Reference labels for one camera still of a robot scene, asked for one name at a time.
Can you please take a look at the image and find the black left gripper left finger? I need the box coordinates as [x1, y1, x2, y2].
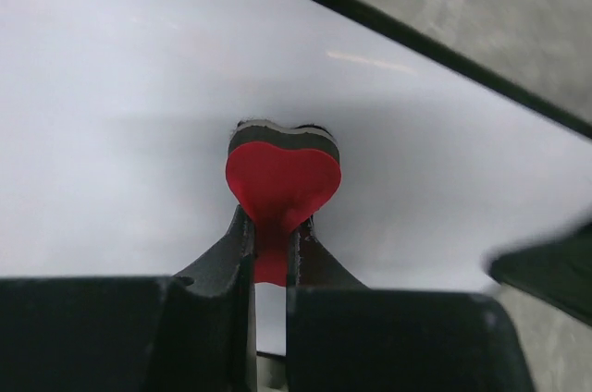
[1, 209, 257, 391]

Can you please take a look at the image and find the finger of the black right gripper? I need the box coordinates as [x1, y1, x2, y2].
[485, 217, 591, 318]

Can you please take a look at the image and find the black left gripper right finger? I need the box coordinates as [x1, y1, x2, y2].
[286, 220, 535, 391]

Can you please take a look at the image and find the red bone-shaped eraser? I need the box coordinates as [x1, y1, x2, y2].
[225, 119, 341, 287]

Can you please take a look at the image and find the black-framed small whiteboard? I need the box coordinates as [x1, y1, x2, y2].
[0, 0, 592, 365]

